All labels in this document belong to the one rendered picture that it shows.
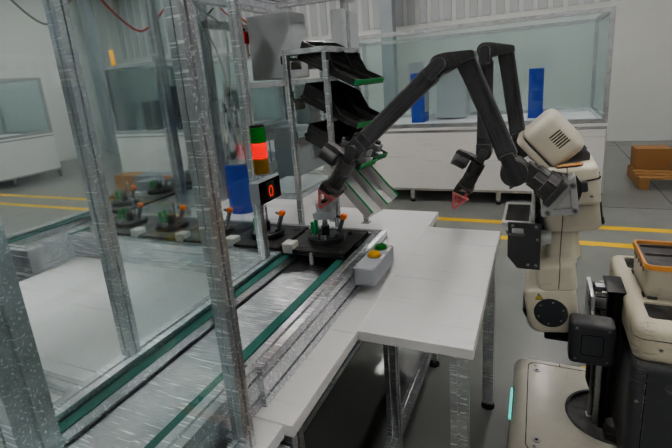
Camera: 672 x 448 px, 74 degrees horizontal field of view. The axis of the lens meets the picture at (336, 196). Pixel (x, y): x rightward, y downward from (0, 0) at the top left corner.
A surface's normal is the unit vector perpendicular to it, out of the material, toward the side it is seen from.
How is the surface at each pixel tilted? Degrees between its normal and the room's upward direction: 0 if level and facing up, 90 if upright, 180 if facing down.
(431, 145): 90
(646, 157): 90
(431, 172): 90
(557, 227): 90
